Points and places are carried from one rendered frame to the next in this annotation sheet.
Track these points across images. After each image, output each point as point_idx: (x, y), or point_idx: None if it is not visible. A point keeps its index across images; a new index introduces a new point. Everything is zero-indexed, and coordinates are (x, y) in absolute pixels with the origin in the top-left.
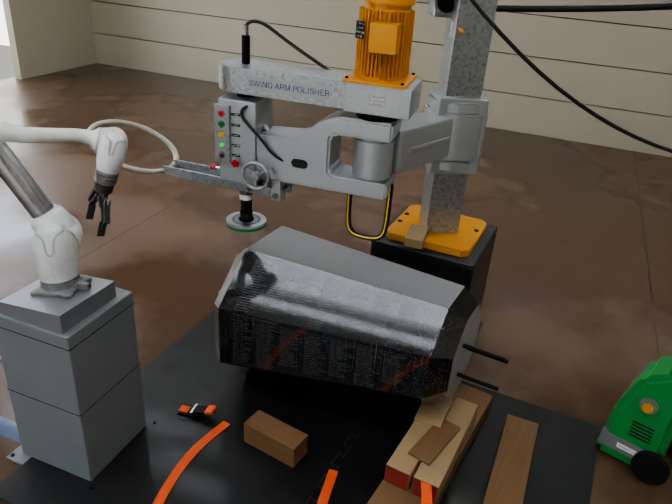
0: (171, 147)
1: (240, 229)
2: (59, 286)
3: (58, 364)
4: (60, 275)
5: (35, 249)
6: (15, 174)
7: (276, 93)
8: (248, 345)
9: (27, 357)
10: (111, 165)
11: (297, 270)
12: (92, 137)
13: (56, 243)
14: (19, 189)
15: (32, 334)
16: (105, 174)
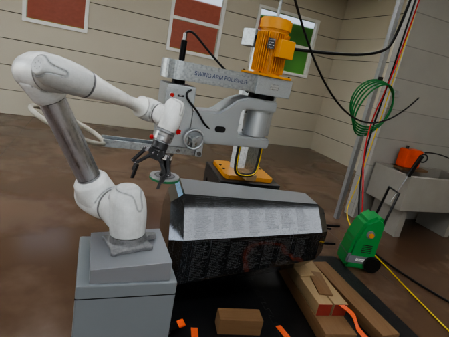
0: (87, 127)
1: (170, 182)
2: (141, 240)
3: (156, 313)
4: (143, 229)
5: (125, 207)
6: (81, 138)
7: (212, 81)
8: (204, 263)
9: (115, 320)
10: (178, 125)
11: (227, 201)
12: (143, 103)
13: (142, 198)
14: (83, 154)
15: (132, 292)
16: (172, 133)
